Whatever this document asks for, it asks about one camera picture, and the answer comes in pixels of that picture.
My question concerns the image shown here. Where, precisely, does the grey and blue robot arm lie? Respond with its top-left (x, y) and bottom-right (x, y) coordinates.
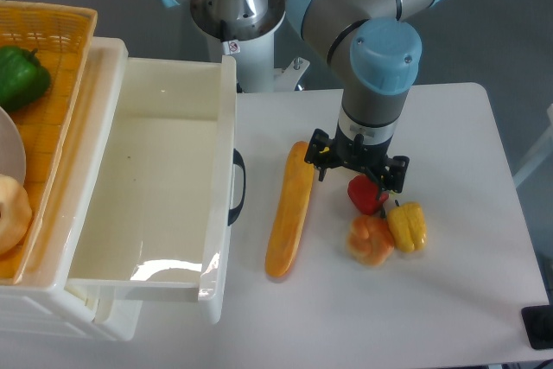
top-left (161, 0), bottom-right (441, 193)

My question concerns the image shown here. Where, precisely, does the beige plate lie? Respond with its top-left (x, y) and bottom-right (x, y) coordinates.
top-left (0, 109), bottom-right (27, 185)

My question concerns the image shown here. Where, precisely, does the red bell pepper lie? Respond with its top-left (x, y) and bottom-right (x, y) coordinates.
top-left (347, 175), bottom-right (389, 215)

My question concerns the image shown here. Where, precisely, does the green bell pepper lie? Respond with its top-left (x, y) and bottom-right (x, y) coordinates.
top-left (1, 45), bottom-right (51, 112)

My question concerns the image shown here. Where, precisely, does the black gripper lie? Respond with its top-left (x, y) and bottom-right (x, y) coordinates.
top-left (304, 127), bottom-right (410, 200)

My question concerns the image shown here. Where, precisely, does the white plastic drawer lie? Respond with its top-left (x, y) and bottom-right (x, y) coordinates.
top-left (68, 56), bottom-right (240, 323)

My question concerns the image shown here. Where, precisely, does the black drawer handle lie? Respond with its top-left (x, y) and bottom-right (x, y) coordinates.
top-left (227, 149), bottom-right (247, 226)

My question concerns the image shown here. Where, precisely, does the white object at right edge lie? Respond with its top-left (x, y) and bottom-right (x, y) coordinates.
top-left (512, 105), bottom-right (552, 188)

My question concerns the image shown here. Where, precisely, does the yellow bell pepper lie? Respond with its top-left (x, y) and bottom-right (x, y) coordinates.
top-left (387, 202), bottom-right (427, 253)

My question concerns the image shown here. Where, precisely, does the long orange bread loaf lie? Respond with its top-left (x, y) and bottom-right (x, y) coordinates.
top-left (264, 141), bottom-right (315, 278)

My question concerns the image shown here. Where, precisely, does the black device at table edge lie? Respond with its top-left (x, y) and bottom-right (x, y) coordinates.
top-left (521, 305), bottom-right (552, 350)

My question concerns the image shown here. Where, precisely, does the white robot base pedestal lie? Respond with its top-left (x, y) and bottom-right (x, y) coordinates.
top-left (190, 0), bottom-right (310, 92)

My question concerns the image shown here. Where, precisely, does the white plastic drawer cabinet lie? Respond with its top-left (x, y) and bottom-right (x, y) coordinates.
top-left (1, 37), bottom-right (142, 340)

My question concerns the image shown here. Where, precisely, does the orange knotted bread roll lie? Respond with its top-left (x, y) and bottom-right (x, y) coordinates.
top-left (346, 215), bottom-right (395, 267)

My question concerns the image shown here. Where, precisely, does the orange woven basket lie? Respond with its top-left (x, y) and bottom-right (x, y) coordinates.
top-left (1, 0), bottom-right (98, 285)

